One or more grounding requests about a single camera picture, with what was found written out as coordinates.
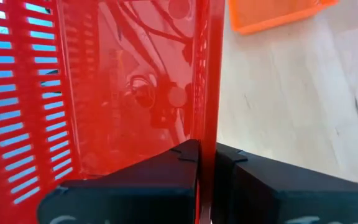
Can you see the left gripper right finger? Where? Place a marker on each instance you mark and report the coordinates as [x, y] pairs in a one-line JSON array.
[[275, 193]]

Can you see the red plastic slotted basket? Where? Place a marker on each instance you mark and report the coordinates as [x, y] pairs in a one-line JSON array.
[[120, 77]]

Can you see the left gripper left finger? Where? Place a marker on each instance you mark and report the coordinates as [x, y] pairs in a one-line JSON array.
[[135, 193]]

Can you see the orange plastic slotted basket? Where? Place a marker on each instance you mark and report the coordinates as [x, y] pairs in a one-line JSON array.
[[259, 15]]

